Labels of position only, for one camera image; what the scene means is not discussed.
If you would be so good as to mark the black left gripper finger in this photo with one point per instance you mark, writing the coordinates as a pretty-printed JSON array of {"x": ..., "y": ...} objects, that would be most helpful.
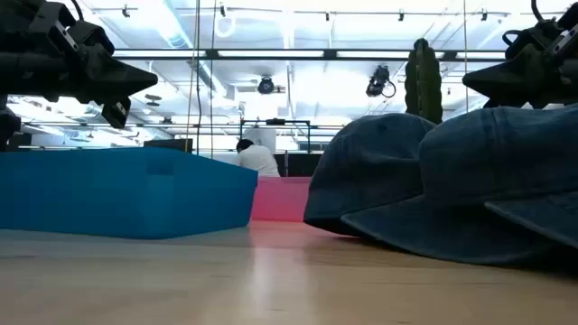
[
  {"x": 135, "y": 92},
  {"x": 117, "y": 79}
]

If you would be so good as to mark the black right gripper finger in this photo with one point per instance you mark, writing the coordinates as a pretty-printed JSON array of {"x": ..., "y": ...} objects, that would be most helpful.
[
  {"x": 490, "y": 100},
  {"x": 515, "y": 79}
]

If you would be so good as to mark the blue denim cap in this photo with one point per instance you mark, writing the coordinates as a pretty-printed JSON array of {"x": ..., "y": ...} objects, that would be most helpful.
[
  {"x": 366, "y": 171},
  {"x": 487, "y": 180}
]

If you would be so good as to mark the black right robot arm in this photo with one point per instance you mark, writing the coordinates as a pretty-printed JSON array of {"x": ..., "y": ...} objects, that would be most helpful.
[{"x": 573, "y": 86}]

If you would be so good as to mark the thin vertical pole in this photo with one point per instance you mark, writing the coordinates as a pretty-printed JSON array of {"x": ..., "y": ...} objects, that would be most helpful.
[
  {"x": 465, "y": 54},
  {"x": 212, "y": 67},
  {"x": 196, "y": 67}
]

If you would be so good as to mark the green cactus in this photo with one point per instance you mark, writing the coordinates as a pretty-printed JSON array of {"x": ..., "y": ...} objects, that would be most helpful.
[{"x": 422, "y": 81}]

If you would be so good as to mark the blue plastic bin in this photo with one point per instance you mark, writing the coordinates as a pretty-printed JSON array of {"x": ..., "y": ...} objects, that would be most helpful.
[{"x": 126, "y": 194}]

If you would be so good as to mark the white box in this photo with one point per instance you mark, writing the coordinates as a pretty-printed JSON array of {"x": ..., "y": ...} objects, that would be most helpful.
[{"x": 266, "y": 136}]

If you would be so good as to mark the person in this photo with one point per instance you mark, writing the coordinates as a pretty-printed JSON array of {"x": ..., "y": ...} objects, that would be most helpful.
[{"x": 258, "y": 162}]

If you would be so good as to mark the black cabinet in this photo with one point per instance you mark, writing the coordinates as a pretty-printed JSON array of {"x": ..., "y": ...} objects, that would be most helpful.
[{"x": 299, "y": 165}]

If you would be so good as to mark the red plastic tray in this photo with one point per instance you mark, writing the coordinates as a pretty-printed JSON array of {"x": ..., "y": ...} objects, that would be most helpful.
[{"x": 280, "y": 198}]

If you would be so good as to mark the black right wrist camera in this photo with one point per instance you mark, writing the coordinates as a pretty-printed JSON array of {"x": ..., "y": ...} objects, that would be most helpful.
[{"x": 566, "y": 31}]

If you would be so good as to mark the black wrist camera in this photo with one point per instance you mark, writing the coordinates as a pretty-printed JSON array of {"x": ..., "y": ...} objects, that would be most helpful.
[
  {"x": 49, "y": 25},
  {"x": 566, "y": 31}
]

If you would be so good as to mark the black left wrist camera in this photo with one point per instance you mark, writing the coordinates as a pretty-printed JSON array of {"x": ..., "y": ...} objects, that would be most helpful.
[{"x": 49, "y": 25}]

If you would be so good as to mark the black overhead camera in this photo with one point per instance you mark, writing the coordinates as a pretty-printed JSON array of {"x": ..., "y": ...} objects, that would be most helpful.
[{"x": 266, "y": 85}]

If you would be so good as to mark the black overhead frame rail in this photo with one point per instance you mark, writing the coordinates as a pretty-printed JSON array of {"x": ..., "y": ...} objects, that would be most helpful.
[{"x": 316, "y": 55}]

